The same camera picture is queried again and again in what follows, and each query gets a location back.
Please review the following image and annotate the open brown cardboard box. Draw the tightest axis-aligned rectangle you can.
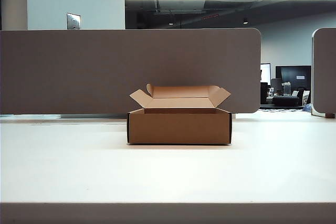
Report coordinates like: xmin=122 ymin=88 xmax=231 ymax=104
xmin=127 ymin=82 xmax=232 ymax=145

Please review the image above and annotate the black round ottoman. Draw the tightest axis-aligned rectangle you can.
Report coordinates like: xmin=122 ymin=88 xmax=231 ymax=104
xmin=272 ymin=95 xmax=300 ymax=107

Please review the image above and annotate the metal wall switch plate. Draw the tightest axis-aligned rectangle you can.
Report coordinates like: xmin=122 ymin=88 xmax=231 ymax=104
xmin=66 ymin=12 xmax=81 ymax=30

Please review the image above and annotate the narrow grey desk divider panel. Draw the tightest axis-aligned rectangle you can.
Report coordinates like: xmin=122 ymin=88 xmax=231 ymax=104
xmin=311 ymin=27 xmax=336 ymax=118

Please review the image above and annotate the large black wall screen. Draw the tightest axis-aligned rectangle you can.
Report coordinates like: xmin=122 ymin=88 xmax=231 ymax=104
xmin=275 ymin=65 xmax=312 ymax=89

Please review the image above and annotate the white-lit computer monitor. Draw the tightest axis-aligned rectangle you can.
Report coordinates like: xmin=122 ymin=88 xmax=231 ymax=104
xmin=261 ymin=62 xmax=271 ymax=83

